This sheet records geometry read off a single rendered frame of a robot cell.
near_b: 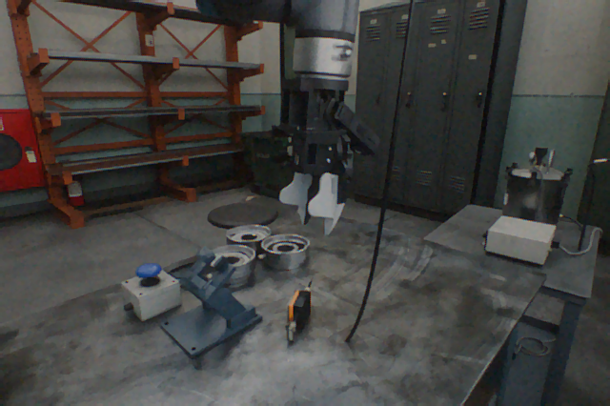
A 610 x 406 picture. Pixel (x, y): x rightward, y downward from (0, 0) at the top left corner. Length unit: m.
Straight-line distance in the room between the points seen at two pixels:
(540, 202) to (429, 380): 0.97
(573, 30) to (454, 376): 3.34
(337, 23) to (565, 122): 3.28
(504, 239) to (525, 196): 0.24
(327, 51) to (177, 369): 0.45
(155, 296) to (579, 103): 3.41
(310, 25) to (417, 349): 0.46
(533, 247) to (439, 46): 2.47
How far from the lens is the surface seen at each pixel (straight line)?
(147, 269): 0.67
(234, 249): 0.80
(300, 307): 0.58
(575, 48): 3.69
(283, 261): 0.76
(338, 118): 0.49
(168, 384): 0.55
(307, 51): 0.47
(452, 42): 3.41
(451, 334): 0.64
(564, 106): 3.67
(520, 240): 1.22
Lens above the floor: 1.16
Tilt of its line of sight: 17 degrees down
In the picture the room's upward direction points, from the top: straight up
